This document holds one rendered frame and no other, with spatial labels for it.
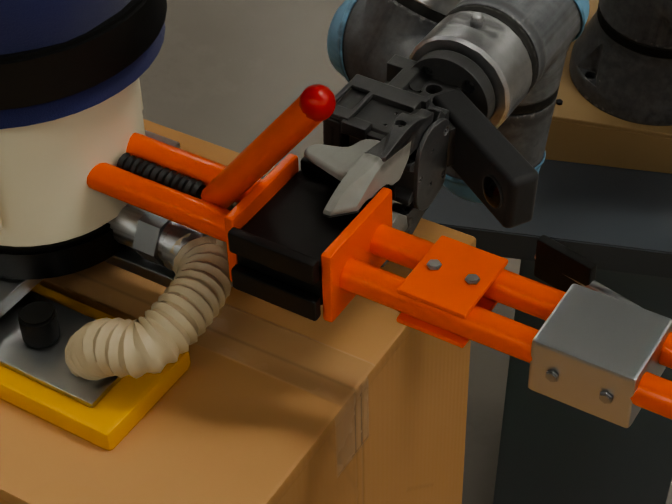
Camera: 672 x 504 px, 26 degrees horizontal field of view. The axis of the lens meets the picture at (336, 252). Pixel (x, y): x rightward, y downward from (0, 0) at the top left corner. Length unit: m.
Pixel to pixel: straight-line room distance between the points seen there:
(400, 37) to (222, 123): 1.82
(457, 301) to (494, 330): 0.03
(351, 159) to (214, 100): 2.18
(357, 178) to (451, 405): 0.37
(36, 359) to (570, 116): 0.87
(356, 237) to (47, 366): 0.26
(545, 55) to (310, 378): 0.32
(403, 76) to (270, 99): 2.06
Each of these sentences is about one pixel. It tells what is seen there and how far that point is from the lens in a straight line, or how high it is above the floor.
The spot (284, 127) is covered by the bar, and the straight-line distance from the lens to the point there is 0.94.
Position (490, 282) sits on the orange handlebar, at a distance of 0.94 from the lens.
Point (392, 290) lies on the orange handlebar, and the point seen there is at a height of 1.21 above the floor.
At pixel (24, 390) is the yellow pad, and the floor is 1.08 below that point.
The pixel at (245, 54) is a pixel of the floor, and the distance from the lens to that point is 3.32.
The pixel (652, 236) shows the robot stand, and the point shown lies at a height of 0.75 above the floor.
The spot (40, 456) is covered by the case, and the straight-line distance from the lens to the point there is 1.05.
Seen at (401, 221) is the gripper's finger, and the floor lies 1.17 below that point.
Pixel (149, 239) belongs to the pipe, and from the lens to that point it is 1.08.
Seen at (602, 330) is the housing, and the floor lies 1.22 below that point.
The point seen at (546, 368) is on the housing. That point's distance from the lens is 0.92.
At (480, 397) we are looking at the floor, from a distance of 2.53.
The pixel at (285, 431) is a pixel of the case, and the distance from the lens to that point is 1.04.
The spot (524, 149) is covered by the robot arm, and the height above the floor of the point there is 1.09.
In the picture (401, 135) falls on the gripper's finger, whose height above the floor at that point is 1.25.
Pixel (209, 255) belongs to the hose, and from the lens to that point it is 1.05.
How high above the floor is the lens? 1.86
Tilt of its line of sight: 42 degrees down
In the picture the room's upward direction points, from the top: straight up
